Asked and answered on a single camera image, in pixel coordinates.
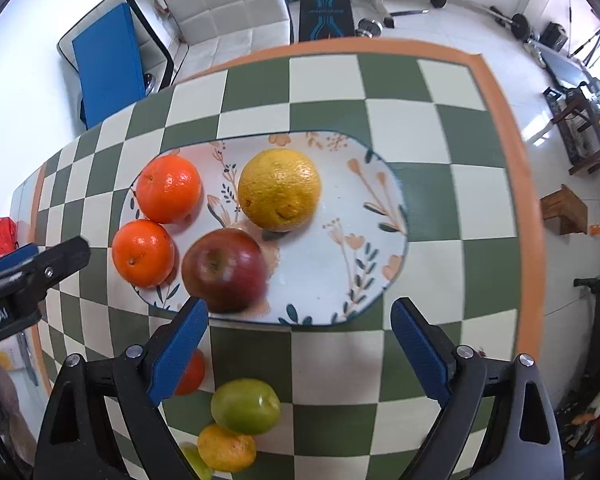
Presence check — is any small green fruit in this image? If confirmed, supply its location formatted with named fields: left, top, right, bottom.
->
left=181, top=442, right=214, bottom=480

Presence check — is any white padded chair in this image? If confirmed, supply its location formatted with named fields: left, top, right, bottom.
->
left=149, top=0, right=294, bottom=63

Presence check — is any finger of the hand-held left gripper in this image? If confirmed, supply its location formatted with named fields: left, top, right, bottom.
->
left=0, top=237, right=91, bottom=302
left=0, top=243, right=40, bottom=284

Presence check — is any bright orange mandarin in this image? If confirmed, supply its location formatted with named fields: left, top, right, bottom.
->
left=111, top=219, right=176, bottom=289
left=136, top=155, right=203, bottom=225

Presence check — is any black blue weight bench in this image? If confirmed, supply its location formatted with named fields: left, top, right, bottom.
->
left=299, top=0, right=355, bottom=44

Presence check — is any small wooden stool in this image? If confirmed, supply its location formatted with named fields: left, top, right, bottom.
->
left=539, top=184, right=590, bottom=236

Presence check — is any dark wooden media stand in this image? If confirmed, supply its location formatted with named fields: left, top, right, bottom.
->
left=543, top=78, right=600, bottom=177

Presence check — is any green white checkered tablecloth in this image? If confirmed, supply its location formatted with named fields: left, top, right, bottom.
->
left=10, top=39, right=548, bottom=480

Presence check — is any chrome dumbbell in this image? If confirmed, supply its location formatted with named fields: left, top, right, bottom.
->
left=356, top=17, right=397, bottom=39

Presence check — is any large yellow orange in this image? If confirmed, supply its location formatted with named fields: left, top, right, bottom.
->
left=237, top=148, right=323, bottom=233

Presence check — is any green apple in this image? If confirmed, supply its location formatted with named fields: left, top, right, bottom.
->
left=210, top=378, right=282, bottom=436

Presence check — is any black barbell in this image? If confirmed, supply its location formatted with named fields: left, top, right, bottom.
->
left=429, top=0, right=532, bottom=42

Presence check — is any yellow-orange mandarin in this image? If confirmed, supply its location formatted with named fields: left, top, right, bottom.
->
left=197, top=423, right=257, bottom=473

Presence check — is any black speaker box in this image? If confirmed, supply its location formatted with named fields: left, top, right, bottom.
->
left=539, top=21, right=569, bottom=52

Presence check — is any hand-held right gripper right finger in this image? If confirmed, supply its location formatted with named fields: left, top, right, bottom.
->
left=390, top=297, right=566, bottom=480

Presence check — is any small orange mandarin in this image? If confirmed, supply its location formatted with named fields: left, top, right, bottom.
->
left=174, top=348, right=206, bottom=397

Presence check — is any floral oval plate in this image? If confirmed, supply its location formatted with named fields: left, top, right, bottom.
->
left=116, top=130, right=410, bottom=327

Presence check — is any red apple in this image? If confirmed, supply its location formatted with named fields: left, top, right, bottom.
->
left=181, top=228, right=269, bottom=315

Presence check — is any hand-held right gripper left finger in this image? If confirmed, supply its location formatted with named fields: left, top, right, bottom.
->
left=32, top=296, right=211, bottom=480

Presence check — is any blue black cushioned chair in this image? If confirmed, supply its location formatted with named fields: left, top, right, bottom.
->
left=56, top=0, right=177, bottom=132

